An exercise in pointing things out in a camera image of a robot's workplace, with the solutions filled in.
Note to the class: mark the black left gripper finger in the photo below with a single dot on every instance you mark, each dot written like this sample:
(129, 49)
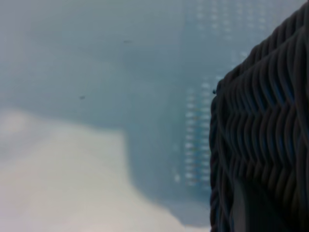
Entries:
(263, 212)

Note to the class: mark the dark brown wicker basket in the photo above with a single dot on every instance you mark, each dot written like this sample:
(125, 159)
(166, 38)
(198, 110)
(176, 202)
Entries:
(265, 120)

